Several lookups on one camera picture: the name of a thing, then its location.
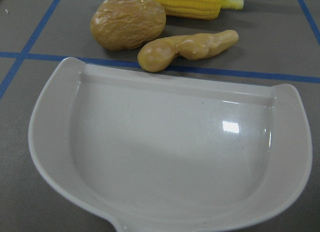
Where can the brown toy potato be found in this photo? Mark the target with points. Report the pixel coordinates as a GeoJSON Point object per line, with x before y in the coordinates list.
{"type": "Point", "coordinates": [127, 24]}

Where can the beige plastic dustpan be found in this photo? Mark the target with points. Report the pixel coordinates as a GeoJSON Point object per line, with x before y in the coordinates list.
{"type": "Point", "coordinates": [157, 153]}

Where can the tan toy ginger root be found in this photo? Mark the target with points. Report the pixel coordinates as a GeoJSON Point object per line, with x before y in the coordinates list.
{"type": "Point", "coordinates": [158, 54]}

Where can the yellow toy corn cob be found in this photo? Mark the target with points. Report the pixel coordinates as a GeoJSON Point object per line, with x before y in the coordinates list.
{"type": "Point", "coordinates": [199, 9]}

